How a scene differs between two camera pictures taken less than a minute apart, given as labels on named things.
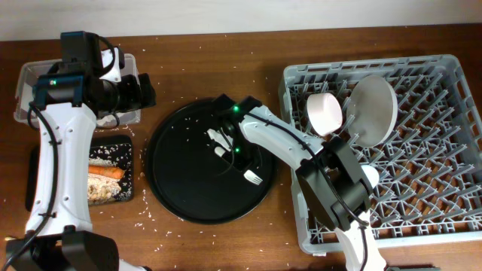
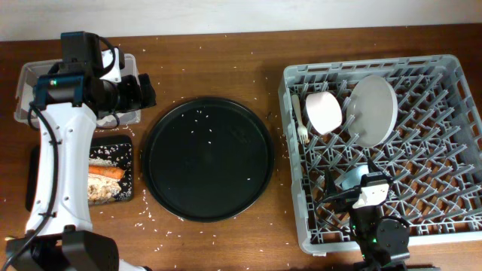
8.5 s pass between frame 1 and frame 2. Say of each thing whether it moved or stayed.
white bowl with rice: stayed
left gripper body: stayed
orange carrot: stayed
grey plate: stayed
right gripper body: moved
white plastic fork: moved
